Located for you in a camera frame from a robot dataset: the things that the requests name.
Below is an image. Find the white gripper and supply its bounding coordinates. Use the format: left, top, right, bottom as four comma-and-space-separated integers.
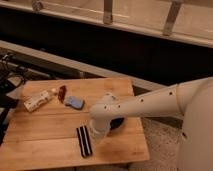
89, 119, 110, 140

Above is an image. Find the black white striped eraser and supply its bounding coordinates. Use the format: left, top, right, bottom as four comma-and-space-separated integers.
76, 126, 93, 158

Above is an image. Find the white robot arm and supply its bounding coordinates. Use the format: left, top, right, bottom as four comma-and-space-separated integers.
90, 77, 213, 171

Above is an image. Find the black round plate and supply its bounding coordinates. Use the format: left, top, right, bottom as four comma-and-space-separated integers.
110, 118, 124, 130

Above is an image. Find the blue sponge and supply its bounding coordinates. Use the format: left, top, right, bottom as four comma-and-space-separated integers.
65, 96, 84, 110

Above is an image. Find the dark red small object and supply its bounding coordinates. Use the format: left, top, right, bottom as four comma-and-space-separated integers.
58, 85, 67, 103

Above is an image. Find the black equipment at left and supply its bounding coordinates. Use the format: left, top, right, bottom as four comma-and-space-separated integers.
0, 53, 26, 145

